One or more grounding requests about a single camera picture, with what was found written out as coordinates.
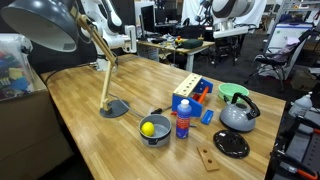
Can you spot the black round lid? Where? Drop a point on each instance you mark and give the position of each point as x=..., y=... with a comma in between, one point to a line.
x=231, y=144

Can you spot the white grey background robot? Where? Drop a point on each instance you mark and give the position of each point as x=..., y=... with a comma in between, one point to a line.
x=230, y=8

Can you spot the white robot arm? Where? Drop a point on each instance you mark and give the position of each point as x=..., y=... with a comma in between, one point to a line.
x=110, y=36

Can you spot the black office chair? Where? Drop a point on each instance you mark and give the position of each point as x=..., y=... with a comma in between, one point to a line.
x=276, y=65

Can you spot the black equipment cart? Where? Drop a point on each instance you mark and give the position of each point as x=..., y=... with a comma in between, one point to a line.
x=300, y=150

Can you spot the yellow lemon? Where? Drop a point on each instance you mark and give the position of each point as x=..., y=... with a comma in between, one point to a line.
x=147, y=129

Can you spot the blue bottle with white cap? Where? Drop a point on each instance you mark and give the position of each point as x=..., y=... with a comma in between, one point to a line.
x=183, y=123

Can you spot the grey cooking pot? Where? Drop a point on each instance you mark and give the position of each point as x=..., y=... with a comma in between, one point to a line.
x=161, y=130

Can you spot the wooden background table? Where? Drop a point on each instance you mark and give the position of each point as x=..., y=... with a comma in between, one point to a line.
x=186, y=50

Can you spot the grey metal bolt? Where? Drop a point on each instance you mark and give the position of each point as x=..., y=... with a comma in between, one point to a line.
x=193, y=125

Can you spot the dark green case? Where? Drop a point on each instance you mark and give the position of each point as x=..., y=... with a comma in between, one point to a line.
x=192, y=43

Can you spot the clear plastic bin with toys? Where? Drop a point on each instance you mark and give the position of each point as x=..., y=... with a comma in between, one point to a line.
x=16, y=76

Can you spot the blue rectangular toy block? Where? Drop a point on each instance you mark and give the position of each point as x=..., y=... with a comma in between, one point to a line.
x=207, y=117

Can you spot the wooden block with two holes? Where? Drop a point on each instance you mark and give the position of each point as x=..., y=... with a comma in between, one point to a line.
x=208, y=159

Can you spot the pink cloth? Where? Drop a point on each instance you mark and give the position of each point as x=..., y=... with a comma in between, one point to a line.
x=286, y=48

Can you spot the beige cabinet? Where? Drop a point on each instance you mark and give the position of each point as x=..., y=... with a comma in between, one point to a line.
x=26, y=133

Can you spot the black computer monitor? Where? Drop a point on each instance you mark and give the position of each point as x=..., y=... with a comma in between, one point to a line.
x=147, y=18

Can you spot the white spray bottle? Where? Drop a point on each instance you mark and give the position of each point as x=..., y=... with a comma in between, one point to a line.
x=300, y=106

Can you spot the white cabinet with blue trim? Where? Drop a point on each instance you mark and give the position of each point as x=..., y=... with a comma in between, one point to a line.
x=283, y=33

